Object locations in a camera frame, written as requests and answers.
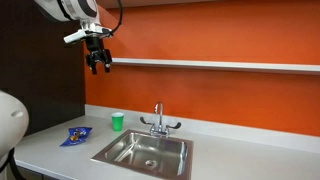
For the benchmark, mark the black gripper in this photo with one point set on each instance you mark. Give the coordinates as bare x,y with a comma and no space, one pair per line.
95,50

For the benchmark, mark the blue snack packet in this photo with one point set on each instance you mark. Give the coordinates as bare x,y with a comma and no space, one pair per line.
77,135

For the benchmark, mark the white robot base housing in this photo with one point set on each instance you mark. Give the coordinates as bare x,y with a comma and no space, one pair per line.
10,126

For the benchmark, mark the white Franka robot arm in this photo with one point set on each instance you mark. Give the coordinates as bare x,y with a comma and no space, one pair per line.
71,8

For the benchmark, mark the stainless steel sink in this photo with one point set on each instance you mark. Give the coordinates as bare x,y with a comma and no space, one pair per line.
133,150

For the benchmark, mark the green plastic cup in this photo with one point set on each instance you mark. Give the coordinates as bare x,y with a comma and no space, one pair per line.
117,122

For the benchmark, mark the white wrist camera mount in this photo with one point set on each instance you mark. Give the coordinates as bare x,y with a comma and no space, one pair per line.
83,34

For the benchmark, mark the white wall rail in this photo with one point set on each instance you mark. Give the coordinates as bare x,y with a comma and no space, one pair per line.
216,65

